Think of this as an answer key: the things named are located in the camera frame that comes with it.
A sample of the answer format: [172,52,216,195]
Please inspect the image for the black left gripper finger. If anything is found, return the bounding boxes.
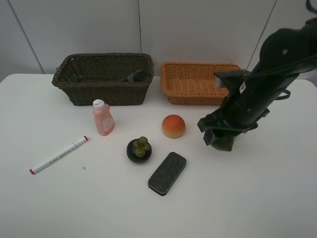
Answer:
[203,128,220,146]

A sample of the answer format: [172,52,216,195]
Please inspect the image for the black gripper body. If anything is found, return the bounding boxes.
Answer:
[198,99,270,136]

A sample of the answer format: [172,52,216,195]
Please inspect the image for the green lime fruit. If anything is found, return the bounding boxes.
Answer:
[211,135,234,152]

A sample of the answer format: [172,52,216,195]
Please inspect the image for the orange peach fruit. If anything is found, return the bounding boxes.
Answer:
[162,115,186,139]

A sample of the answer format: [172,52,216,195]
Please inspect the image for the dark grey whiteboard eraser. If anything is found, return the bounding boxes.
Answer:
[148,152,187,196]

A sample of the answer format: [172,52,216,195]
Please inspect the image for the dark mangosteen fruit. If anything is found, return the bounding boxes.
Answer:
[126,136,152,164]

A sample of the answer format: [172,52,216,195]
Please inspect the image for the dark green pump bottle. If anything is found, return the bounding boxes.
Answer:
[121,70,151,83]

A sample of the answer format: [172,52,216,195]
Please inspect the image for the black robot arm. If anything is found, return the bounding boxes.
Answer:
[198,18,317,151]

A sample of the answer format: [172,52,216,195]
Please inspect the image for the orange wicker basket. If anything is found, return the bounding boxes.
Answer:
[160,62,241,106]

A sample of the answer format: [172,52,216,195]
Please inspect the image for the pink bottle white cap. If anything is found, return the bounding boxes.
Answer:
[93,99,114,136]

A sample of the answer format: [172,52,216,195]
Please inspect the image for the dark brown wicker basket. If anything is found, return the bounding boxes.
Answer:
[52,53,154,106]

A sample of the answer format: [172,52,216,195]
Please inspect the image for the white marker red caps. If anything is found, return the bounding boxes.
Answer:
[29,136,88,175]

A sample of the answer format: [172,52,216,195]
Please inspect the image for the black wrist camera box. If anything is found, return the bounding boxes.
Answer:
[214,70,251,89]

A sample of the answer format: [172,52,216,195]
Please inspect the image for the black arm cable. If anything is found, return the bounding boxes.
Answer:
[241,0,317,101]

